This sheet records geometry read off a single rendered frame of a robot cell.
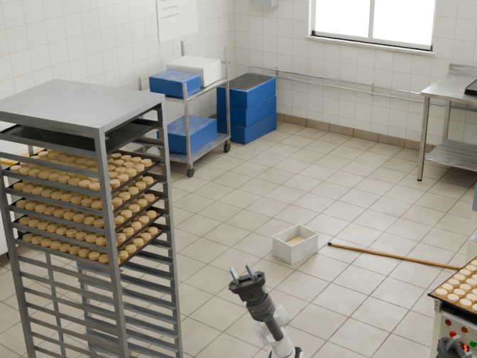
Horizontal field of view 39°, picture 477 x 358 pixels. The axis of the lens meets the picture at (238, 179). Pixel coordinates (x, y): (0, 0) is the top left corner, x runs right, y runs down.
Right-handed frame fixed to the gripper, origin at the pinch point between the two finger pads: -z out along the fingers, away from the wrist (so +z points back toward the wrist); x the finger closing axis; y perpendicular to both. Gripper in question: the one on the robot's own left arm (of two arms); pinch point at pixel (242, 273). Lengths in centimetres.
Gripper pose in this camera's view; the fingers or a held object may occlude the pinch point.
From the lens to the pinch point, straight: 221.3
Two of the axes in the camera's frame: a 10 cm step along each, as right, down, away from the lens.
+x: 9.1, -3.2, -2.6
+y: -0.6, 5.3, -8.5
